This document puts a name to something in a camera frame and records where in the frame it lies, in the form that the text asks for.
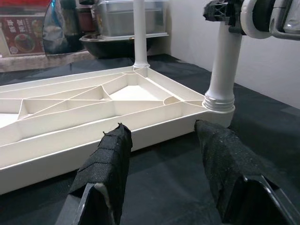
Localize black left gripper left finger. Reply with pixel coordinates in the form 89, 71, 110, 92
55, 122, 133, 225

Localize black round basin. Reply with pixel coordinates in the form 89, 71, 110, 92
79, 34, 153, 60

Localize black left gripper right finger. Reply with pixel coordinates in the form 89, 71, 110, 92
194, 119, 300, 225

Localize clear plastic storage box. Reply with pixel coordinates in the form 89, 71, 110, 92
97, 0, 170, 38

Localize black tablecloth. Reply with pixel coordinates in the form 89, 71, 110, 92
0, 53, 300, 225

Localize white plastic table leg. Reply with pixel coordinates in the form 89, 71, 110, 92
132, 0, 151, 70
203, 20, 244, 113

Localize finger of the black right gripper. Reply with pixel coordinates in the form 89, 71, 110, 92
202, 0, 229, 23

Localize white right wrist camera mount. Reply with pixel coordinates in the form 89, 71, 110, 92
240, 0, 278, 40

